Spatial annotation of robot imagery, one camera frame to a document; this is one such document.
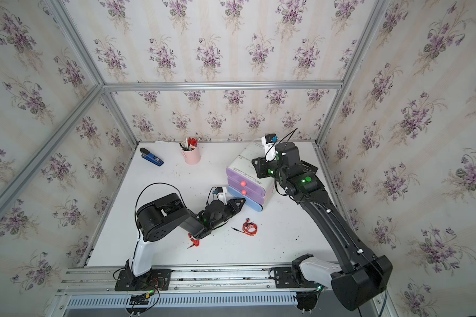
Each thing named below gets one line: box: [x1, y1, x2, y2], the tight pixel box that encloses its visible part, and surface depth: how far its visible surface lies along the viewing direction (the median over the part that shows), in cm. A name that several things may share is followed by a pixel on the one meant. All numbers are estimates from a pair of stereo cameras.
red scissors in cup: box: [187, 137, 198, 148], surface depth 109 cm
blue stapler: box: [139, 147, 165, 167], surface depth 112 cm
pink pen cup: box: [180, 144, 201, 166], surface depth 107 cm
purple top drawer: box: [226, 167, 266, 195], surface depth 80 cm
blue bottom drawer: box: [228, 186, 264, 212], surface depth 90 cm
